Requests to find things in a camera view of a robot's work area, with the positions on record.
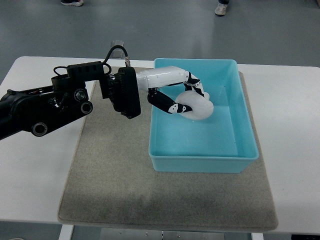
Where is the lower floor metal plate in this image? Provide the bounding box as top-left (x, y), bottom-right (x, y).
top-left (109, 49), bottom-right (124, 59)

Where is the grey felt mat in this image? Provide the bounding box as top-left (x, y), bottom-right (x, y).
top-left (57, 65), bottom-right (280, 231)

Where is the metal table base plate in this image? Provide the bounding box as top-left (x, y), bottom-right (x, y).
top-left (99, 227), bottom-right (253, 240)

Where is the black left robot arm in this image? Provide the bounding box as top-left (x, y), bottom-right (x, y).
top-left (0, 45), bottom-right (141, 139)

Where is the upper floor metal plate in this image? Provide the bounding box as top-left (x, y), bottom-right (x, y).
top-left (110, 40), bottom-right (124, 48)

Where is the white shoe at top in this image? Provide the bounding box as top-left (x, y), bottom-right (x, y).
top-left (214, 3), bottom-right (228, 17)

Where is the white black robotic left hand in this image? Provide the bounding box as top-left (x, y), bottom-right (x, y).
top-left (136, 66), bottom-right (205, 115)

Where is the light blue plastic box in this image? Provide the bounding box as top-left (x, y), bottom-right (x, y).
top-left (149, 58), bottom-right (260, 173)

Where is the dark shoe at top left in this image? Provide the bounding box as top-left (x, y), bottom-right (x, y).
top-left (60, 0), bottom-right (84, 7)

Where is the white round toy with ears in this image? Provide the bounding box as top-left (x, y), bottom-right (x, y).
top-left (176, 90), bottom-right (214, 121)

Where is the floor metal plate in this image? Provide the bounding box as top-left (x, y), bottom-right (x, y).
top-left (110, 40), bottom-right (124, 48)
top-left (109, 49), bottom-right (124, 59)

